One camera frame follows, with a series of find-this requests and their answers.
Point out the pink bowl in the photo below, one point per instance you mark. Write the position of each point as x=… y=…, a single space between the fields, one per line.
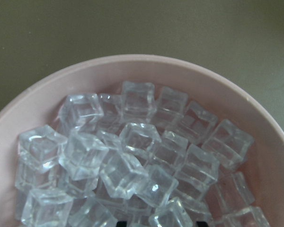
x=37 y=105

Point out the clear fake ice cubes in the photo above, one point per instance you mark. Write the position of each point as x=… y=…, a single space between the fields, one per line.
x=134 y=159

